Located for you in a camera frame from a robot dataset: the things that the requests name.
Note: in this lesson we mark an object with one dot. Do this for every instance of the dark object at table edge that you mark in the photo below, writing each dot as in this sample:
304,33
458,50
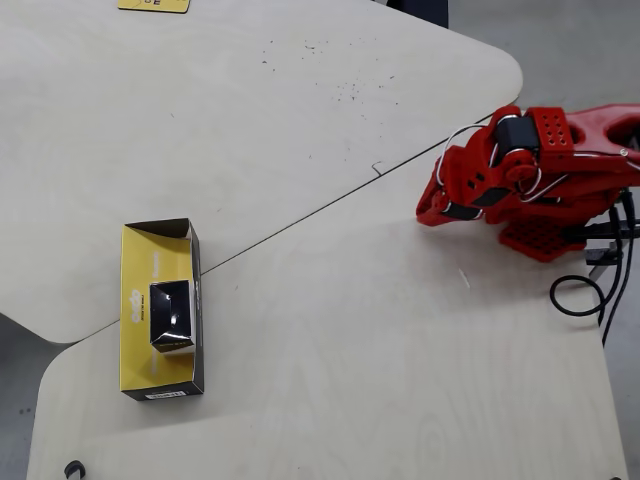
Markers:
420,10

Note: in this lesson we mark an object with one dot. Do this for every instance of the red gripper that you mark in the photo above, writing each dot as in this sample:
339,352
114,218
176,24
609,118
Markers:
463,212

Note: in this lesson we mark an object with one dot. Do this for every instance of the red robot arm with base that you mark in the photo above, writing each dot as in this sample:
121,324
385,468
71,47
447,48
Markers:
590,125

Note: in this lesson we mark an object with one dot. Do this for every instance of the yellow card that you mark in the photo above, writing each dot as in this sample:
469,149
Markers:
150,5

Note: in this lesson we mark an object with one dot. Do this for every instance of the small black hook-shaped object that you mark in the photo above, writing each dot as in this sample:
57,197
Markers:
70,469

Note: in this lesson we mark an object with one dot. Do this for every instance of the black table clamp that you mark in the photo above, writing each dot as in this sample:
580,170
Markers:
602,255

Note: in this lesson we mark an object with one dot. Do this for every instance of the open black okdo cardboard box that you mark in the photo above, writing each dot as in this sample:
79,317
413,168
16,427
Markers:
135,320

